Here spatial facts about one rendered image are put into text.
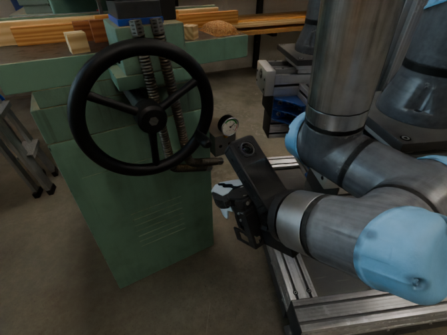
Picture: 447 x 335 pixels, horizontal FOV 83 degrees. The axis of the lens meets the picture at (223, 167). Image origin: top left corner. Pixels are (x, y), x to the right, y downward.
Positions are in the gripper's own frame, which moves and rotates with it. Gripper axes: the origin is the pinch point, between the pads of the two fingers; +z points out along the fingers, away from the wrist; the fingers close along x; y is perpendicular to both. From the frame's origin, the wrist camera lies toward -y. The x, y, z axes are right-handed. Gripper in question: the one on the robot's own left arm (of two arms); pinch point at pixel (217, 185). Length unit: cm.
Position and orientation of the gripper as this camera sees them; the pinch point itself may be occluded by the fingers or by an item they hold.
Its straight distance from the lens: 49.7
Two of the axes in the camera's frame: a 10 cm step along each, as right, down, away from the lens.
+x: 8.2, -3.7, 4.4
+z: -4.9, -0.5, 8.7
